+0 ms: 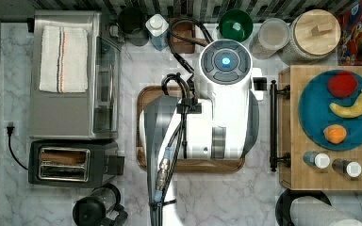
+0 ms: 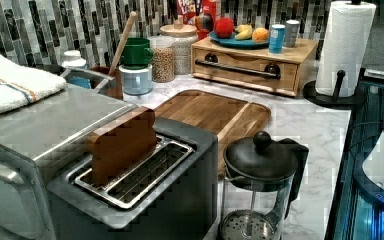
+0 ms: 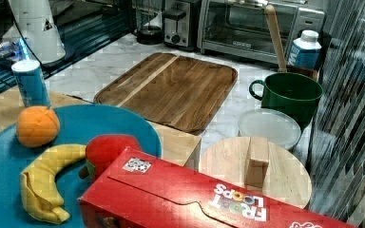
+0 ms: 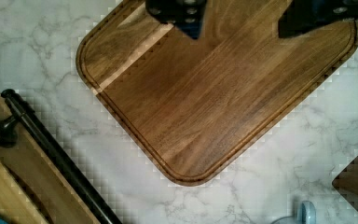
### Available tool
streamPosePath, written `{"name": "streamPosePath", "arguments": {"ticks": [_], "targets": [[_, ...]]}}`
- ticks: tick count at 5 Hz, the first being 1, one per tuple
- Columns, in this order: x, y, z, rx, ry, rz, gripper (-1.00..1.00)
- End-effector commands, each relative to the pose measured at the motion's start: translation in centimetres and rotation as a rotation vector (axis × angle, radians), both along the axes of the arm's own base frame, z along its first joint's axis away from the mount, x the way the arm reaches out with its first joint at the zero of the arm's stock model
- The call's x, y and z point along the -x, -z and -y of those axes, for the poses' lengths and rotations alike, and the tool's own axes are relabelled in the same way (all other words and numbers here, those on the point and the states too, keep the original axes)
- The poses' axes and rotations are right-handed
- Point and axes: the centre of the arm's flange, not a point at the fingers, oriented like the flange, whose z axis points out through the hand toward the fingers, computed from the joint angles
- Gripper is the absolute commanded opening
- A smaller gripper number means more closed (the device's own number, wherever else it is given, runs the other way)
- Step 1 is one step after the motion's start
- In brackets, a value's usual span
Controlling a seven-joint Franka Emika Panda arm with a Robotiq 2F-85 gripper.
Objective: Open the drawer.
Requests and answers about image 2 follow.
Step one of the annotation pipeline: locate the black drawer handle bar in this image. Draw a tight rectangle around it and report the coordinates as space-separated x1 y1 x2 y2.
195 54 281 80

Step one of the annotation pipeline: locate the wooden drawer box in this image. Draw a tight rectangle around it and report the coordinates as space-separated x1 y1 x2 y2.
191 37 318 97

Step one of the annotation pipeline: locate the wooden cutting board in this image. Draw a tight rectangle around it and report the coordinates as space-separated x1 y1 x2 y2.
155 90 271 178

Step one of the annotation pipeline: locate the glass jar with plastic lid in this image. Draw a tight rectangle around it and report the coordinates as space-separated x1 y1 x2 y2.
149 35 174 83

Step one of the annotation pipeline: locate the grey toaster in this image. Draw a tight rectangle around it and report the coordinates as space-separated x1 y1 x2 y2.
47 117 218 240

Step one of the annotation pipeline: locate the brown utensil cup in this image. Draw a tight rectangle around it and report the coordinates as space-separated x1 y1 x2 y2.
91 66 123 100

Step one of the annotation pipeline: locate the wooden toast slice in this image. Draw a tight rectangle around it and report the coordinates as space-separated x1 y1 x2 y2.
86 107 157 186

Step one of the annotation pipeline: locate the glass jar with wooden lid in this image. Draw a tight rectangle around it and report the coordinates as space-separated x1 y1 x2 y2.
160 15 198 75

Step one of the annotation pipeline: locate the green mug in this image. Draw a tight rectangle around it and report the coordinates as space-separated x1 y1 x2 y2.
120 37 154 69

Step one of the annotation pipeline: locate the teal plate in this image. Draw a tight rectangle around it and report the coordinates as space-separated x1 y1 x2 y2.
208 31 269 49

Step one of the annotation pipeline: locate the glass french press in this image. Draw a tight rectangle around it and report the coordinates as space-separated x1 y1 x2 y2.
217 131 309 240

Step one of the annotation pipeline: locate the red plush apple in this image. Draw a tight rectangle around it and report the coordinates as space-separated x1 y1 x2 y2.
214 17 234 39

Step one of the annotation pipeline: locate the yellow plush banana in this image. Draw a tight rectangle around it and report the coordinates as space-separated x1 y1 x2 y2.
235 25 253 40

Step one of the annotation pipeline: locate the red cereal box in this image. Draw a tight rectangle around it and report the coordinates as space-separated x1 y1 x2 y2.
176 0 221 40

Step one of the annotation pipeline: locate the orange plush fruit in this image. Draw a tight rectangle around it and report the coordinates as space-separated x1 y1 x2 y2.
252 27 270 43

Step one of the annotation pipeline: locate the wooden spoon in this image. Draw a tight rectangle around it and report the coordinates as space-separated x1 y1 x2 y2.
109 11 137 75

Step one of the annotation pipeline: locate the blue can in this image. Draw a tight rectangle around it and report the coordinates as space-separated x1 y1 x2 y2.
269 24 286 54

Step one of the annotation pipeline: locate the black paper towel holder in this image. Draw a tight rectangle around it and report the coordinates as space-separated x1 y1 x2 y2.
302 70 366 110

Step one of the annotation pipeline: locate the blue white bottle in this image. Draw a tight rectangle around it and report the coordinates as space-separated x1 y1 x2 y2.
60 49 92 90

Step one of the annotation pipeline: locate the grey can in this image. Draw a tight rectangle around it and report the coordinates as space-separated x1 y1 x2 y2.
283 20 300 48

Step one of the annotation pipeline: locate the paper towel roll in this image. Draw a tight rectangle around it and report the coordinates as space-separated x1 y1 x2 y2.
315 1 376 97

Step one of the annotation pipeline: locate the white folded towel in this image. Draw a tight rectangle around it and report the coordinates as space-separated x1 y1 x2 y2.
0 55 67 114

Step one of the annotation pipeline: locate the stainless toaster oven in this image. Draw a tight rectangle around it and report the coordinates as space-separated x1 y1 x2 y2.
0 64 138 240

